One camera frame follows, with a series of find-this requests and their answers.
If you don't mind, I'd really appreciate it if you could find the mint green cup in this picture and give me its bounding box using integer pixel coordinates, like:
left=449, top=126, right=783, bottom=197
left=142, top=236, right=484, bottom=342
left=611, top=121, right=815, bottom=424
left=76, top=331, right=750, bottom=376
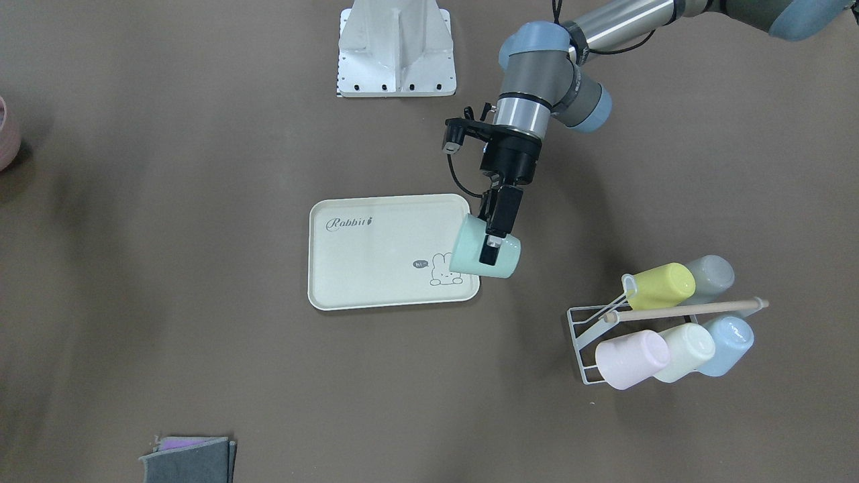
left=449, top=214, right=521, bottom=278

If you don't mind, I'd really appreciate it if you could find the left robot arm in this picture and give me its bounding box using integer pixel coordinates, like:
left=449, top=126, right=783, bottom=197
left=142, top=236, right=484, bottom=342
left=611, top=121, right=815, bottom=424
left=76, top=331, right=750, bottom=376
left=443, top=1, right=857, bottom=278

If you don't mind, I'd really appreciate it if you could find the white wire cup rack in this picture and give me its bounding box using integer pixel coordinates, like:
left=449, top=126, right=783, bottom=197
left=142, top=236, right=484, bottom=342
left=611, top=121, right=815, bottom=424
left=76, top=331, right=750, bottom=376
left=567, top=293, right=770, bottom=385

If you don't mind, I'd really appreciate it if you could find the cream white cup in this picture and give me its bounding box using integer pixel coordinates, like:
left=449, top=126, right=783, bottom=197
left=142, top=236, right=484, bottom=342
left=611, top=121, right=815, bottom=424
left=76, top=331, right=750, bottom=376
left=654, top=322, right=715, bottom=383

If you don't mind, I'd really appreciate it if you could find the yellow cup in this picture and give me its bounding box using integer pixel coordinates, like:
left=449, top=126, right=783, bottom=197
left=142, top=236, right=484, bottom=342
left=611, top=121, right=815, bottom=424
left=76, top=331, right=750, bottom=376
left=621, top=262, right=696, bottom=310

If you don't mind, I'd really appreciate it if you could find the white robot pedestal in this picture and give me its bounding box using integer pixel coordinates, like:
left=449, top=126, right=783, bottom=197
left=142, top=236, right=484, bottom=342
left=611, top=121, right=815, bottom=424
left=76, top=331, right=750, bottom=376
left=336, top=1, right=457, bottom=98

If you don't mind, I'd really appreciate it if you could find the light blue cup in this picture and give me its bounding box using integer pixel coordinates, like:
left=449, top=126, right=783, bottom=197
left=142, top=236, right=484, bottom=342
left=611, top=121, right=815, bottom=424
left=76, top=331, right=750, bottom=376
left=697, top=315, right=755, bottom=377

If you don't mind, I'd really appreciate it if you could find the cream rabbit tray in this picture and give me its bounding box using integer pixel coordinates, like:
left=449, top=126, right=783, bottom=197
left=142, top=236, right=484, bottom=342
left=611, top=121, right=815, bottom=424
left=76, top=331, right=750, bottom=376
left=307, top=195, right=481, bottom=310

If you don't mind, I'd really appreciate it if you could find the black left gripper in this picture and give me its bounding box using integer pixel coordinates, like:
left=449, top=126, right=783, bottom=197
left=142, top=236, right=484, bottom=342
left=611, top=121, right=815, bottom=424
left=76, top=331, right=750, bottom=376
left=443, top=118, right=542, bottom=266

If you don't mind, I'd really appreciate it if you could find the pink cup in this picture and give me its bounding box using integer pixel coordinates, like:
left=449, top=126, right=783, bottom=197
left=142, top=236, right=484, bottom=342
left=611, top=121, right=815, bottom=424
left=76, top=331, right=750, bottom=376
left=595, top=329, right=671, bottom=390

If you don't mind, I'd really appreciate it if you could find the pink bowl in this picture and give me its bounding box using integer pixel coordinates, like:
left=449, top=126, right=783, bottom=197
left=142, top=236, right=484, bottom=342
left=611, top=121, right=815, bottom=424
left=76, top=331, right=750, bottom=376
left=0, top=96, right=21, bottom=171

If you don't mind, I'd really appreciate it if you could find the grey cup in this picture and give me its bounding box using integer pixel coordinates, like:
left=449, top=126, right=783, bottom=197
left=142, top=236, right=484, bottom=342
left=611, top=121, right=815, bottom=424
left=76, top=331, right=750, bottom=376
left=681, top=254, right=734, bottom=305

